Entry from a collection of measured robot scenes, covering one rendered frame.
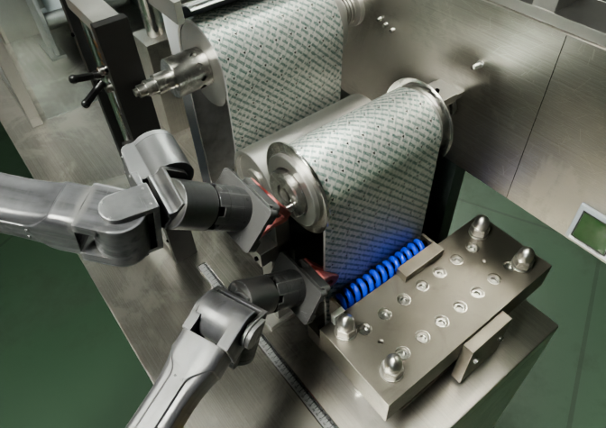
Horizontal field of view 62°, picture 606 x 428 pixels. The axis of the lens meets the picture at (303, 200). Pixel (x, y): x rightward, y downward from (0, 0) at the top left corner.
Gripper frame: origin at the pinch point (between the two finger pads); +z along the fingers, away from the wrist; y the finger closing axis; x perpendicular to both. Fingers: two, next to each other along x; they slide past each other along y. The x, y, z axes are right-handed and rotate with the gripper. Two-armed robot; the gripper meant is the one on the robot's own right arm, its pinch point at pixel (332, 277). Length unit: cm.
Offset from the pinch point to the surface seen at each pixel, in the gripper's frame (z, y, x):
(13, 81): -19, -102, -14
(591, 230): 20.3, 23.4, 24.5
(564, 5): 10, 7, 50
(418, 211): 15.6, 0.3, 12.2
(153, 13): 0, -76, 17
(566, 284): 159, 6, -33
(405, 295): 10.7, 8.1, 0.4
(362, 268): 7.3, 0.3, 0.8
